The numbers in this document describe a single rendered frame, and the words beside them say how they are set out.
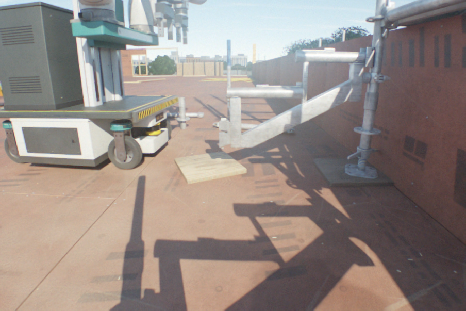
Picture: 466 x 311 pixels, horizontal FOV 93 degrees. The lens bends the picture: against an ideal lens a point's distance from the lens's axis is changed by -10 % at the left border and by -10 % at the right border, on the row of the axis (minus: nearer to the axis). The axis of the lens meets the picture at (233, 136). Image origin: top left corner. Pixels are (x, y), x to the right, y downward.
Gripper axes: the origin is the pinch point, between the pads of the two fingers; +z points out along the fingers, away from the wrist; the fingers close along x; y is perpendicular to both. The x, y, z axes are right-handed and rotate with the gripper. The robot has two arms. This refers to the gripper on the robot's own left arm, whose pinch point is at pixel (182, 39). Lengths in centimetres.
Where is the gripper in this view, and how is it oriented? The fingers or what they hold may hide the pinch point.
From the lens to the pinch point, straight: 157.7
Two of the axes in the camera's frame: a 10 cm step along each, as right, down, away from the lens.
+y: 10.0, 0.2, -0.8
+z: 0.0, 9.6, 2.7
